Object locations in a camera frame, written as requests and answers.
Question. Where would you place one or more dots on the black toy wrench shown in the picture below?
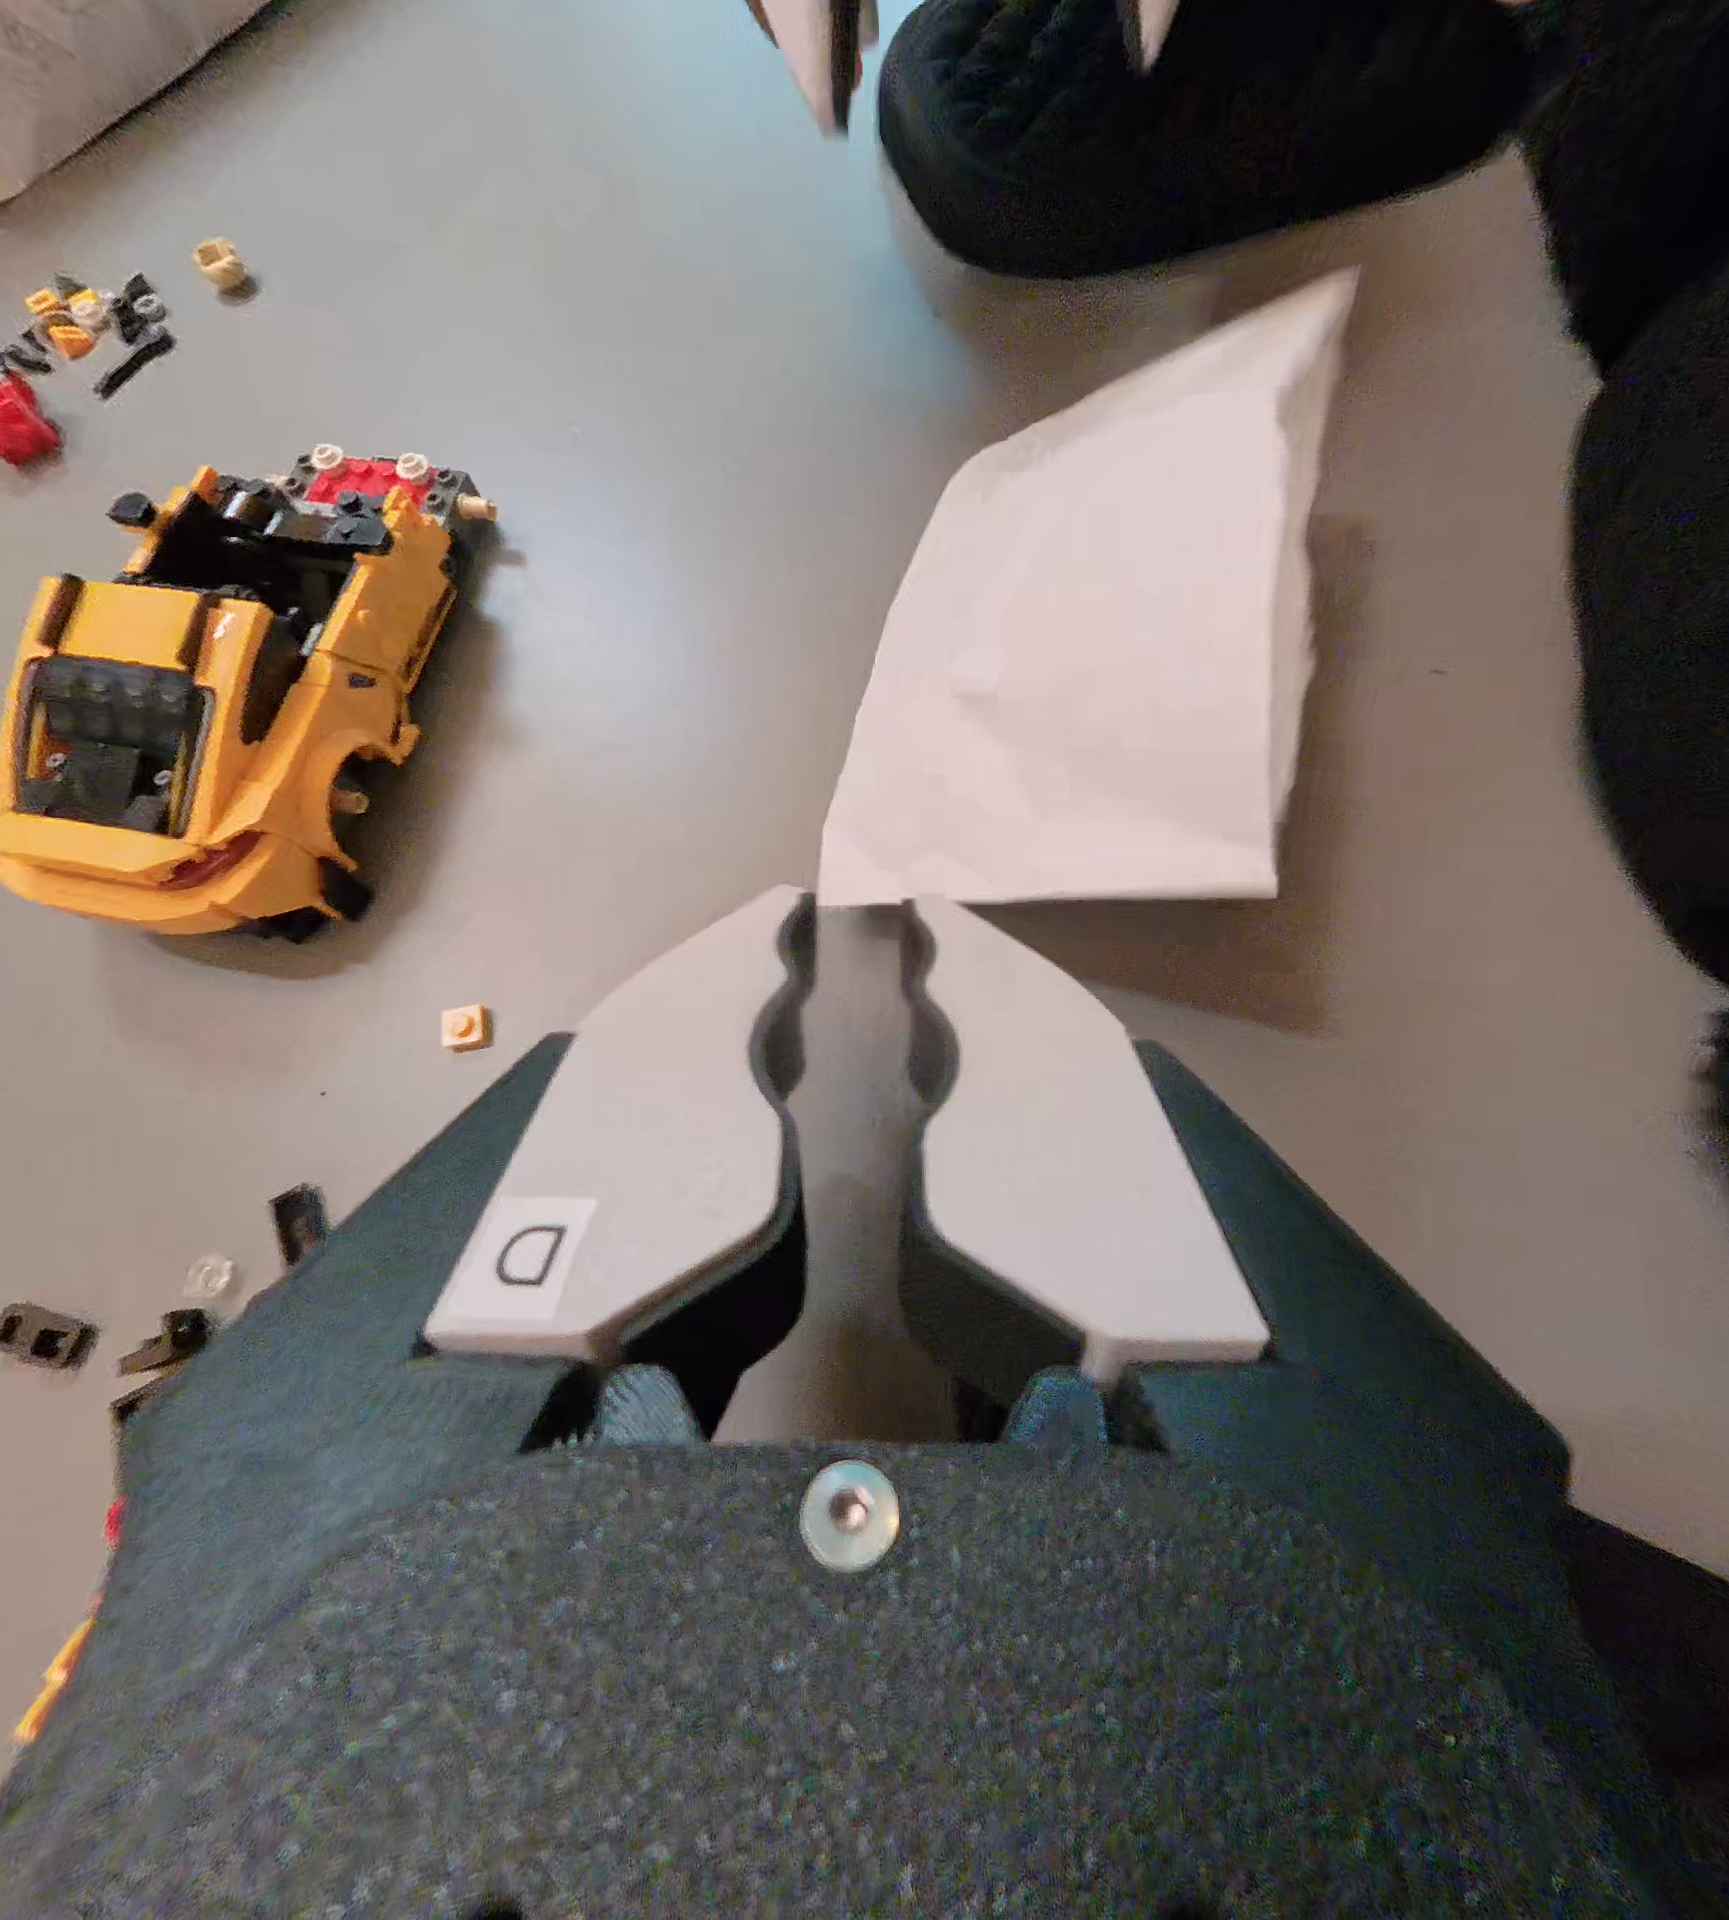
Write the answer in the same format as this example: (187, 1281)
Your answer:
(132, 365)

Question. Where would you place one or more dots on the large pile of toy bricks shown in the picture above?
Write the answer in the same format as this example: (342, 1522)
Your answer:
(38, 1334)

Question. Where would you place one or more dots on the yellow toy brick car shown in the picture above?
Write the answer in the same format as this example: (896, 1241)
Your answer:
(248, 721)

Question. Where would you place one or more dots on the person's dark clothing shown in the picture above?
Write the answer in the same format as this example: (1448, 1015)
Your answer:
(1703, 525)

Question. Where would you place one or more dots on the torn white paper bag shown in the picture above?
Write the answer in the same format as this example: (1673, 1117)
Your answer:
(1105, 630)

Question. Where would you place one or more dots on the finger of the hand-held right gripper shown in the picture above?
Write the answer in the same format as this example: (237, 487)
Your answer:
(1147, 26)
(812, 45)

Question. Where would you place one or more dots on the tan toy hair piece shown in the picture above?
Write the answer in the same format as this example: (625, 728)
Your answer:
(222, 267)

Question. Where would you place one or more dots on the full white paper bag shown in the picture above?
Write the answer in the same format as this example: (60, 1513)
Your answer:
(38, 90)

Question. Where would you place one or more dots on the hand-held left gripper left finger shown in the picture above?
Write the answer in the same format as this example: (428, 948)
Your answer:
(654, 1141)

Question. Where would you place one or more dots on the red toy minifigure body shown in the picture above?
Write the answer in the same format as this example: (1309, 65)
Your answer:
(9, 421)

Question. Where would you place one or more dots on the small group of toy bricks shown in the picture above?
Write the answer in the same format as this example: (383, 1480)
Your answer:
(69, 315)

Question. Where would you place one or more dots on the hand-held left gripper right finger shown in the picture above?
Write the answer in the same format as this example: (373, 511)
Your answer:
(1090, 1184)

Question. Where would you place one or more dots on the tan square toy brick plate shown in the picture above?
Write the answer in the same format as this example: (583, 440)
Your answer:
(467, 1028)

